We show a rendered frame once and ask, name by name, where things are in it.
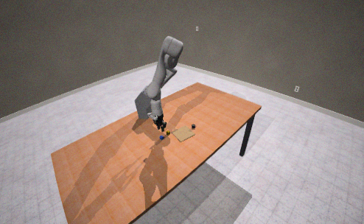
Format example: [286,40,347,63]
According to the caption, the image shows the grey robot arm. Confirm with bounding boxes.
[146,36,183,120]

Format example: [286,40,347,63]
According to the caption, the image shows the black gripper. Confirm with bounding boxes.
[153,114,167,132]

